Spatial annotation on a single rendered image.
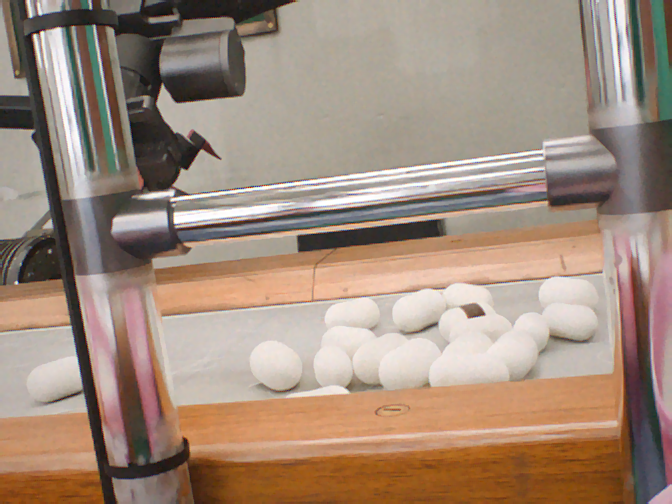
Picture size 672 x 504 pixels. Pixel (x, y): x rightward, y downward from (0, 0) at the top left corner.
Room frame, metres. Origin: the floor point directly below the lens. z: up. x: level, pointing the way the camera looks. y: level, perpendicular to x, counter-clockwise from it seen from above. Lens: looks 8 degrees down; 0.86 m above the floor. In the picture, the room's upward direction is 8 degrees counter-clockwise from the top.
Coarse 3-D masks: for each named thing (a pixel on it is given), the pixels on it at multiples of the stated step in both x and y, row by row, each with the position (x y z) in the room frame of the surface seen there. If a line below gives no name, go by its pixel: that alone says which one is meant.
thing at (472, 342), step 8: (464, 336) 0.38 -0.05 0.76; (472, 336) 0.38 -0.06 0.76; (480, 336) 0.38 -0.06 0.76; (448, 344) 0.38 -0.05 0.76; (456, 344) 0.37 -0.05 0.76; (464, 344) 0.37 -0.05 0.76; (472, 344) 0.37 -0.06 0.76; (480, 344) 0.38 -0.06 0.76; (488, 344) 0.38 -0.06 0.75; (448, 352) 0.37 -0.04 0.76; (456, 352) 0.37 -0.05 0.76; (464, 352) 0.37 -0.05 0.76; (472, 352) 0.37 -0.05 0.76; (480, 352) 0.37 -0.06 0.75
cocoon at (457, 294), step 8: (448, 288) 0.51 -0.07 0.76; (456, 288) 0.50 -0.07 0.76; (464, 288) 0.50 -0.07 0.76; (472, 288) 0.49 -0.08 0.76; (480, 288) 0.49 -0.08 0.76; (448, 296) 0.50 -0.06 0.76; (456, 296) 0.50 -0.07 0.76; (464, 296) 0.49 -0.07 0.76; (472, 296) 0.49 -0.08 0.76; (480, 296) 0.49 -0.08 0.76; (488, 296) 0.49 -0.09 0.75; (448, 304) 0.50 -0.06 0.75; (456, 304) 0.49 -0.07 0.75; (488, 304) 0.49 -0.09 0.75
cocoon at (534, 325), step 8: (520, 320) 0.41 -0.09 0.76; (528, 320) 0.41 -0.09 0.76; (536, 320) 0.41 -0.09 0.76; (544, 320) 0.42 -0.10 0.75; (520, 328) 0.40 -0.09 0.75; (528, 328) 0.40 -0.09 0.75; (536, 328) 0.40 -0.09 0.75; (544, 328) 0.40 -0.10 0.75; (536, 336) 0.40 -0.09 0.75; (544, 336) 0.40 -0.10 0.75; (544, 344) 0.40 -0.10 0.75
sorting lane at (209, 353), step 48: (528, 288) 0.57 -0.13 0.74; (0, 336) 0.67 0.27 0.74; (48, 336) 0.64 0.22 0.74; (192, 336) 0.56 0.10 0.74; (240, 336) 0.54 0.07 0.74; (288, 336) 0.52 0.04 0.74; (432, 336) 0.47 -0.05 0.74; (0, 384) 0.50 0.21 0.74; (192, 384) 0.44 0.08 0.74; (240, 384) 0.43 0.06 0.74
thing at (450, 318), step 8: (480, 304) 0.45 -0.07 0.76; (448, 312) 0.45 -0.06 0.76; (456, 312) 0.44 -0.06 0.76; (488, 312) 0.45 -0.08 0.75; (440, 320) 0.45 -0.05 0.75; (448, 320) 0.44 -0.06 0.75; (456, 320) 0.44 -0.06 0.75; (440, 328) 0.45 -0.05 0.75; (448, 328) 0.44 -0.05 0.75; (448, 336) 0.44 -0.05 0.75
